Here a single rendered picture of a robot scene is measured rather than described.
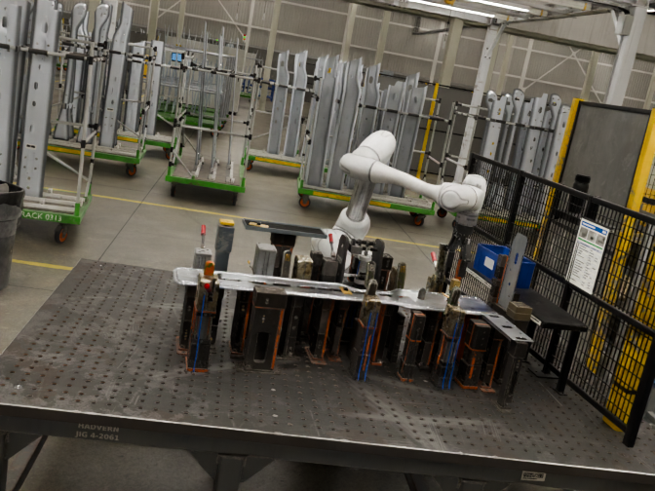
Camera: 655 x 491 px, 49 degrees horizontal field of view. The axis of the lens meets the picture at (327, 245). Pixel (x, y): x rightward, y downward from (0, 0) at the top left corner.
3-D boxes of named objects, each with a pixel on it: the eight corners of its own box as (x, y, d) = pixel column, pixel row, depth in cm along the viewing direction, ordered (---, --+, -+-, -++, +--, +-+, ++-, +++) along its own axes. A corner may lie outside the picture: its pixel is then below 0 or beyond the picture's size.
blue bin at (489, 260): (500, 286, 342) (507, 260, 339) (471, 267, 370) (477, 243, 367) (530, 289, 347) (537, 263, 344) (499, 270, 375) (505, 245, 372)
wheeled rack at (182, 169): (242, 208, 907) (264, 67, 866) (162, 197, 891) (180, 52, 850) (242, 182, 1090) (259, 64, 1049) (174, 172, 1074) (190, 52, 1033)
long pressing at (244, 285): (173, 286, 271) (173, 283, 271) (172, 268, 292) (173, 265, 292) (501, 318, 307) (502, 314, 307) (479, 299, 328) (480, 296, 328)
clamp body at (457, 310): (433, 391, 292) (451, 311, 284) (423, 378, 303) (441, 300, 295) (453, 392, 295) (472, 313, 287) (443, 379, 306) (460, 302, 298)
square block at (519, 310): (497, 385, 310) (517, 306, 302) (488, 376, 318) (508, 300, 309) (514, 386, 312) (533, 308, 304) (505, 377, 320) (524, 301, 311)
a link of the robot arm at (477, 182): (461, 207, 310) (449, 208, 299) (469, 171, 307) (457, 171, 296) (484, 212, 305) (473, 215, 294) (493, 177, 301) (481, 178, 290)
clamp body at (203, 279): (183, 374, 267) (197, 282, 258) (182, 358, 280) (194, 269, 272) (212, 376, 269) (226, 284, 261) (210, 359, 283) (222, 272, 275)
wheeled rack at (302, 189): (294, 207, 975) (317, 76, 934) (293, 194, 1072) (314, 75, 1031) (431, 230, 993) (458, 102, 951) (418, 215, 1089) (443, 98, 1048)
